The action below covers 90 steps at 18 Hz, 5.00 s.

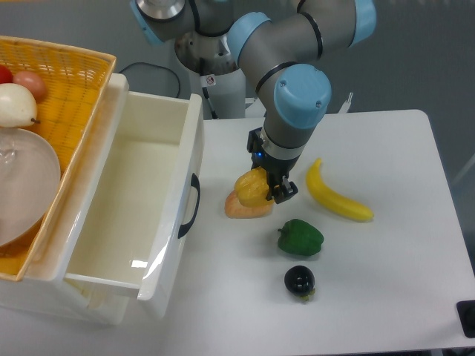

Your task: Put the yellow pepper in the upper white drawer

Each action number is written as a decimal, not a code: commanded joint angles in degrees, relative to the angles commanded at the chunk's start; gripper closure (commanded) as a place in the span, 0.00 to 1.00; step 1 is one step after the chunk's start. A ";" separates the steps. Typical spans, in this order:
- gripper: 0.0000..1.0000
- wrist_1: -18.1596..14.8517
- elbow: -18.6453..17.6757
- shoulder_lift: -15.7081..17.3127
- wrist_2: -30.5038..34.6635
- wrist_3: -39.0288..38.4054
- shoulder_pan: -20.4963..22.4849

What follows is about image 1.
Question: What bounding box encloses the pink peach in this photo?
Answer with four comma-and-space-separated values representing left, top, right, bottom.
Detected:
13, 71, 48, 102

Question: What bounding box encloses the white table bracket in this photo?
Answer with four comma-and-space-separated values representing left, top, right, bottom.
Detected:
338, 92, 353, 114

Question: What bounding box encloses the black drawer handle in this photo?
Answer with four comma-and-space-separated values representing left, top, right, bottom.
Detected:
177, 173, 201, 239

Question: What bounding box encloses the black cable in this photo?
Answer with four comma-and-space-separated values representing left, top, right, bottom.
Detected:
117, 62, 182, 98

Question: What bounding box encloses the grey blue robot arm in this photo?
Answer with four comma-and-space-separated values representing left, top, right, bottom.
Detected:
130, 1, 377, 203

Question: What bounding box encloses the red tomato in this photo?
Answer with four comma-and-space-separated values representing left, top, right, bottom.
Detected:
0, 65, 13, 84

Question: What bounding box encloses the yellow woven basket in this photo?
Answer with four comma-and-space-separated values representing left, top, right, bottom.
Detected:
1, 36, 116, 282

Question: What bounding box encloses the orange bread pastry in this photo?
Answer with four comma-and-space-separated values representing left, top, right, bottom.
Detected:
224, 191, 273, 219

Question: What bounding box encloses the white pear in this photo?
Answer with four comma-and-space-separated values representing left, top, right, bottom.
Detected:
1, 83, 38, 128

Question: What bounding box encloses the green bell pepper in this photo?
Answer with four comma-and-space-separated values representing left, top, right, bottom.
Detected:
278, 219, 324, 257

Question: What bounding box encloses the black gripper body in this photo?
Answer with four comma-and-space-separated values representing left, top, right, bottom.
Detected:
247, 128, 301, 177

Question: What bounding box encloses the black device at table edge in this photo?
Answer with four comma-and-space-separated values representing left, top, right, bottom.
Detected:
456, 300, 475, 338

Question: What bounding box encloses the dark purple mangosteen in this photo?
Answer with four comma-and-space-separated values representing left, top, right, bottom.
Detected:
284, 266, 315, 301

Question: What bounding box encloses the yellow banana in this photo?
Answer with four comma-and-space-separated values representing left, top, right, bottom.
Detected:
306, 158, 374, 223

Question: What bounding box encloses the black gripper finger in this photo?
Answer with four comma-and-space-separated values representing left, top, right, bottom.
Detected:
266, 173, 298, 204

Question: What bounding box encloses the open upper white drawer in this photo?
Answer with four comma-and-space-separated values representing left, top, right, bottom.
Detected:
62, 90, 205, 301

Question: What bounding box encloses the yellow bell pepper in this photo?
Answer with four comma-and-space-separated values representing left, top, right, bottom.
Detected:
234, 167, 272, 208

